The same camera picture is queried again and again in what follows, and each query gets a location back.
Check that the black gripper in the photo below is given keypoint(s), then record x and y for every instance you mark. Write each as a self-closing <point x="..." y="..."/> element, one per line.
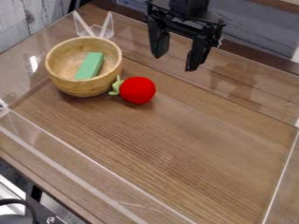
<point x="188" y="18"/>

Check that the green rectangular block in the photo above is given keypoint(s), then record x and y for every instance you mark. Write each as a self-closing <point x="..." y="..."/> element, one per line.
<point x="89" y="66"/>

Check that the brown wooden bowl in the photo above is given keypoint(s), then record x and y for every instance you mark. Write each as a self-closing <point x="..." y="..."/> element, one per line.
<point x="62" y="61"/>

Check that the red plush tomato toy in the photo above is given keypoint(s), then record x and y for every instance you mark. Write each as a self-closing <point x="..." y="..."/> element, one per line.
<point x="136" y="89"/>

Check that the clear acrylic tray enclosure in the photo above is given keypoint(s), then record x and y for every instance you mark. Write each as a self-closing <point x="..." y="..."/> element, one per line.
<point x="197" y="157"/>

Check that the black table leg bracket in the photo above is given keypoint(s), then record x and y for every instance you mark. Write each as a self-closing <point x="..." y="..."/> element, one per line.
<point x="44" y="215"/>

